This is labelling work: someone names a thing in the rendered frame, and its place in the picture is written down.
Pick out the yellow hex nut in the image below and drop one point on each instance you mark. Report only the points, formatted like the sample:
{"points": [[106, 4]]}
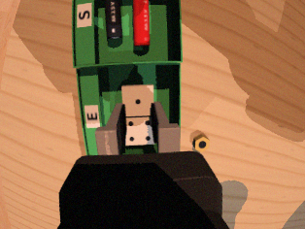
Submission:
{"points": [[201, 142]]}

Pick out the green rack of bins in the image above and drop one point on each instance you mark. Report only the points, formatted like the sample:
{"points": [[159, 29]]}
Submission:
{"points": [[161, 61]]}

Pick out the tan domino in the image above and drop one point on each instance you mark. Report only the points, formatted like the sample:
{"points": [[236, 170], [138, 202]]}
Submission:
{"points": [[138, 101]]}

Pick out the red battery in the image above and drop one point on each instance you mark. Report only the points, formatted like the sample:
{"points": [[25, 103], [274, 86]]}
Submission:
{"points": [[141, 23]]}

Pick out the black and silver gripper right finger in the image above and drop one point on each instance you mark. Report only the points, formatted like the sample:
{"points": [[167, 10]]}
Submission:
{"points": [[166, 135]]}

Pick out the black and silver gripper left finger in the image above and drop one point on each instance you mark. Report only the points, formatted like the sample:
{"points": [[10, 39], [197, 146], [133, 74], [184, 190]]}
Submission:
{"points": [[109, 138]]}

